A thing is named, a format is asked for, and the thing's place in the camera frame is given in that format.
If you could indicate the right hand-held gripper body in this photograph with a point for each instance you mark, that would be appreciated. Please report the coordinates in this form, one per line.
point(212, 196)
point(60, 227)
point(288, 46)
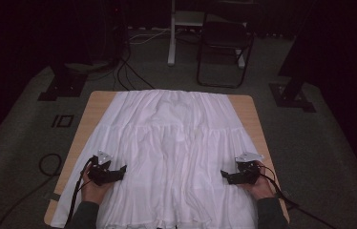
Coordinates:
point(248, 170)

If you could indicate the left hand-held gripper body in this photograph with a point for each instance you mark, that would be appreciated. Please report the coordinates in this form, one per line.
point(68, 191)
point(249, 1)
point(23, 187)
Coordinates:
point(101, 171)

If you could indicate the white pleated skirt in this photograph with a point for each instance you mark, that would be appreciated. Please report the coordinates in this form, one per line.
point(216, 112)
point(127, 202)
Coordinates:
point(173, 149)

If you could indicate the person's left hand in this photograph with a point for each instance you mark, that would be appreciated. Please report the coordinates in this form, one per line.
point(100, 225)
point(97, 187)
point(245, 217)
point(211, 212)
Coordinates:
point(94, 192)

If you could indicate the person's right hand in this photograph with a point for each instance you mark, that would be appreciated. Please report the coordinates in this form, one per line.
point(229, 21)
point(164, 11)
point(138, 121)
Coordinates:
point(261, 189)

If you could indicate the grey tape strip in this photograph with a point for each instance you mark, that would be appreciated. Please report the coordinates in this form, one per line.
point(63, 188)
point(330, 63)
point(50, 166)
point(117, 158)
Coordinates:
point(54, 196)
point(284, 194)

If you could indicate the black stand base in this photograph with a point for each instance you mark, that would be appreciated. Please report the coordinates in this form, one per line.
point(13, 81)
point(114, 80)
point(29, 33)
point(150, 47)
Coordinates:
point(63, 86)
point(291, 97)

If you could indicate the black folding chair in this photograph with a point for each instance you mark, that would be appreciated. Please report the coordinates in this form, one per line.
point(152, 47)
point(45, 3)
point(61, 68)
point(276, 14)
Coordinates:
point(224, 35)

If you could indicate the white metal stand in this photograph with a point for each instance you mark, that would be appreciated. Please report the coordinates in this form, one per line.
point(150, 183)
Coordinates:
point(172, 38)

